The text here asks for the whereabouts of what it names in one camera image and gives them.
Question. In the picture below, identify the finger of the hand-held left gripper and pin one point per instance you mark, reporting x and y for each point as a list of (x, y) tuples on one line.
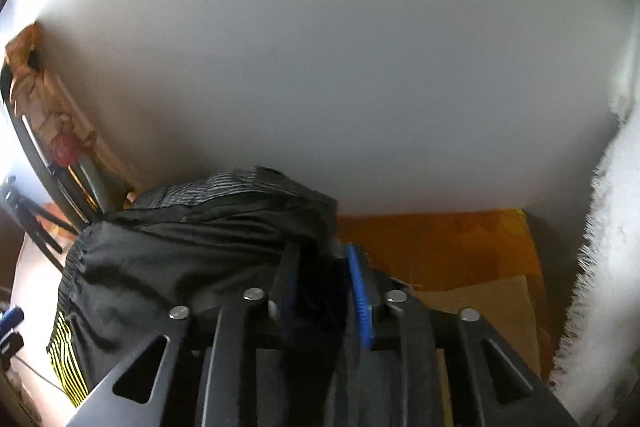
[(11, 342), (12, 316)]

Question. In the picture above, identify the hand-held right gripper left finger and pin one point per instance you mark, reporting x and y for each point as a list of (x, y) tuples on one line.
[(286, 277)]

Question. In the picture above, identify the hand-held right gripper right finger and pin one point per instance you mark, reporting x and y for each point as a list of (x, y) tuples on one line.
[(357, 287)]

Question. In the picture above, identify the black pants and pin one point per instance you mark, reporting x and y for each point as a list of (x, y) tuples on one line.
[(150, 257)]

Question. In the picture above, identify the orange printed bed sheet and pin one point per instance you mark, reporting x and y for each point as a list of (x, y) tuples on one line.
[(425, 247)]

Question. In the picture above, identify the black tripod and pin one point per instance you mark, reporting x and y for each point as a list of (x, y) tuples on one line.
[(37, 227)]

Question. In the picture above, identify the beige blanket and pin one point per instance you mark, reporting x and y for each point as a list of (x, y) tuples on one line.
[(490, 302)]

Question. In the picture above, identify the orange floral curtain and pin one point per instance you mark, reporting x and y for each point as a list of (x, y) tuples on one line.
[(45, 107)]

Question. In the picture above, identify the white fluffy cloth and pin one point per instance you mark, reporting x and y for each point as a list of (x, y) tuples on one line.
[(610, 257)]

